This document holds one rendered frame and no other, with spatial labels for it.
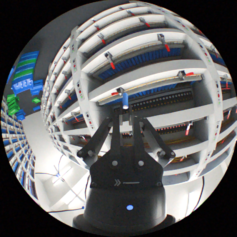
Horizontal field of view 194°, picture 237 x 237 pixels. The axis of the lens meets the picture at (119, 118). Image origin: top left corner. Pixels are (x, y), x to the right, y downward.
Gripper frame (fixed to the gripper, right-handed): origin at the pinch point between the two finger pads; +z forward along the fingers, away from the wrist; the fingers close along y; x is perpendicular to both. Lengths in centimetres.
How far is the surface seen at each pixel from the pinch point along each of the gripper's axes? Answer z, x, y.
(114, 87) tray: 12.8, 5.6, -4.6
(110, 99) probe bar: 17.6, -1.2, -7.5
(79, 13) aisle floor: 30, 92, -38
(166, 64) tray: 8.7, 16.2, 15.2
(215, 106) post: -3.4, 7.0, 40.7
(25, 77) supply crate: 10, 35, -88
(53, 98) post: 45, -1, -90
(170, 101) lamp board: 17.9, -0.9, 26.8
